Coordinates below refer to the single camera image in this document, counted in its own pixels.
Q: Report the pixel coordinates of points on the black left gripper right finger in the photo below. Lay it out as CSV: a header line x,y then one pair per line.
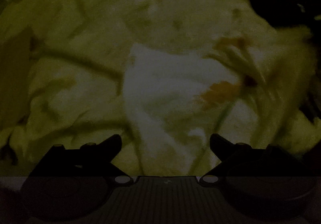
x,y
242,165

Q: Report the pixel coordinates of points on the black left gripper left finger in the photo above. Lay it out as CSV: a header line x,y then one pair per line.
x,y
91,164

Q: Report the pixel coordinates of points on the white small garment green trim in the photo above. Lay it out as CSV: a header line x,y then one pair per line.
x,y
165,74

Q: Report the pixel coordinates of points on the floral bed sheet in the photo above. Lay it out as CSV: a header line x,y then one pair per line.
x,y
25,25

